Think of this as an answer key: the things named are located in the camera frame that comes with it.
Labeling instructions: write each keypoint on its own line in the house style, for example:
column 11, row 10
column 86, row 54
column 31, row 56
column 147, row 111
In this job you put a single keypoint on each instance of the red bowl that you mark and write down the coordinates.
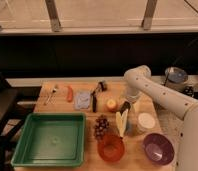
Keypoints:
column 111, row 148

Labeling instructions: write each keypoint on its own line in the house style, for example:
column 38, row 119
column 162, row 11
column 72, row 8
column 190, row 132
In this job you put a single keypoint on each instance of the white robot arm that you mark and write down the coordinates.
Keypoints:
column 184, row 107

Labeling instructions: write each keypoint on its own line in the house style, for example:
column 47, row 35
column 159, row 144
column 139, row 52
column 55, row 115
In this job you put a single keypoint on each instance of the metal bowl on counter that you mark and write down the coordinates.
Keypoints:
column 176, row 75

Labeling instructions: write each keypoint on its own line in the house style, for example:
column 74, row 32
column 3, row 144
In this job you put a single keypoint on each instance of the purple bowl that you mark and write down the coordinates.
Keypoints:
column 158, row 149

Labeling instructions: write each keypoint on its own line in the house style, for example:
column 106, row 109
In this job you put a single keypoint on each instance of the black brush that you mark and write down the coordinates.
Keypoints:
column 101, row 87

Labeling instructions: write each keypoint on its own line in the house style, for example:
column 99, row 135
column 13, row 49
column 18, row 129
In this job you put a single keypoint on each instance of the grey blue cloth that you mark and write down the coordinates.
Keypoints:
column 82, row 100

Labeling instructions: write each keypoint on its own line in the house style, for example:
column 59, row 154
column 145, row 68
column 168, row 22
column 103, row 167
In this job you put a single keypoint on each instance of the yellow round fruit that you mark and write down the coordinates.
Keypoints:
column 111, row 105

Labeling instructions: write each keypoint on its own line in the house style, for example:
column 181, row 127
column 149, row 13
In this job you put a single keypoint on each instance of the orange sausage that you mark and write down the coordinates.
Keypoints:
column 69, row 94

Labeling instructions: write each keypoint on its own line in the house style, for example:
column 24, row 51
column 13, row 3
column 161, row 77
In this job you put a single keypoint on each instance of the bunch of dark grapes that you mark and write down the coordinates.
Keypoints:
column 101, row 126

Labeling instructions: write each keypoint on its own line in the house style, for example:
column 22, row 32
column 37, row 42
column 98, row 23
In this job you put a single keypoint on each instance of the white round container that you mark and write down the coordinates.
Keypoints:
column 145, row 122

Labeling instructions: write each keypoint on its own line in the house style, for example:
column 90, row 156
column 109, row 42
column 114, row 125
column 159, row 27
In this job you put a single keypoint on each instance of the green plastic tray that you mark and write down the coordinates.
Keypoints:
column 51, row 140

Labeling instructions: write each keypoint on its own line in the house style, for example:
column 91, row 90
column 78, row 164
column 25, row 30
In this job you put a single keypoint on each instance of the black chair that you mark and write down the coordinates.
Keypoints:
column 12, row 117

